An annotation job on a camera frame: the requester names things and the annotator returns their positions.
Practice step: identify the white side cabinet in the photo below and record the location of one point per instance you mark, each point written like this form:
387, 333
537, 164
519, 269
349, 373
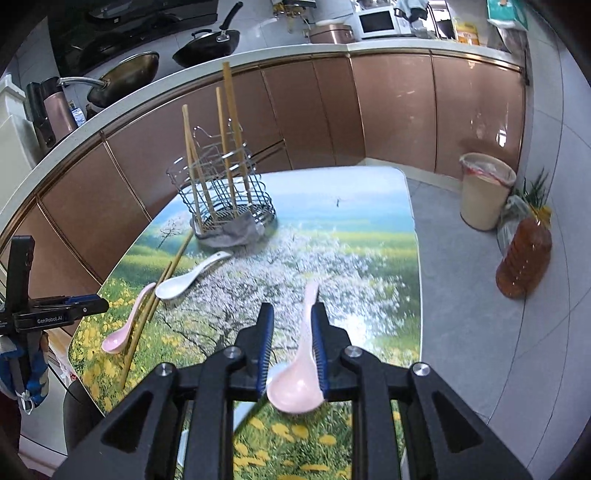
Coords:
14, 138

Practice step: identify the white microwave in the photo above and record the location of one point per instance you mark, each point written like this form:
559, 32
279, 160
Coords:
378, 23

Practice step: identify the wooden chopstick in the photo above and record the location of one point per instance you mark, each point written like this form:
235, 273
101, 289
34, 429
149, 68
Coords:
232, 115
203, 184
162, 279
222, 138
188, 138
131, 355

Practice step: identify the blue-grey towel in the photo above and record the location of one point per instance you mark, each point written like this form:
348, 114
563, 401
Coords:
413, 9

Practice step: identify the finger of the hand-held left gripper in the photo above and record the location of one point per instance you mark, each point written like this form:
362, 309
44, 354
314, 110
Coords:
90, 310
69, 301

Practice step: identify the yellow oil bottle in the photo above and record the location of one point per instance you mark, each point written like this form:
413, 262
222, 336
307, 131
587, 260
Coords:
467, 32

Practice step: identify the rose gold rice cooker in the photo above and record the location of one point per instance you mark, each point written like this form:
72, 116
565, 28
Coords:
332, 33

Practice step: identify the person's left hand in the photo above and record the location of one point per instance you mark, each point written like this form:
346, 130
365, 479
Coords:
42, 369

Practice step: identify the beige trash bin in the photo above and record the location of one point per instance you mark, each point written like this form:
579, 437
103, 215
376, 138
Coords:
485, 198

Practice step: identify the pink ceramic spoon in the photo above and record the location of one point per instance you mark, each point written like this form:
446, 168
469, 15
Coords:
293, 383
117, 339

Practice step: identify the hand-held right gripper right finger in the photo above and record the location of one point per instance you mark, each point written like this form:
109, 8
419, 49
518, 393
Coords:
322, 362

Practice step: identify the white ceramic spoon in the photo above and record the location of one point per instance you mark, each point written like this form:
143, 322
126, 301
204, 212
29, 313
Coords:
175, 286

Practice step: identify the pink thermos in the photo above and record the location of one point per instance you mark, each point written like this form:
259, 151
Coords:
60, 115

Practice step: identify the amber oil bottle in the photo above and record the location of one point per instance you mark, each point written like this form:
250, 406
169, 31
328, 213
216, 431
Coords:
524, 263

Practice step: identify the black wok with lid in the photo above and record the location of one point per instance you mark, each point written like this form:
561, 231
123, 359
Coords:
207, 46

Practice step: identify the grey cloth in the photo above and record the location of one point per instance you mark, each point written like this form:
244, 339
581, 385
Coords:
231, 235

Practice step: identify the green onions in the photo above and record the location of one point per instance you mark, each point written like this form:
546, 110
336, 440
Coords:
535, 194

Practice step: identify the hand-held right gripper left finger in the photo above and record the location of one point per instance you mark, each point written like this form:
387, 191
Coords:
264, 355

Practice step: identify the brown base cabinets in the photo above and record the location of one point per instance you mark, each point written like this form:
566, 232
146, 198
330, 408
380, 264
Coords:
392, 106

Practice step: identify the teal bag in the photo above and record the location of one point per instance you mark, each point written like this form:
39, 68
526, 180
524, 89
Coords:
508, 14

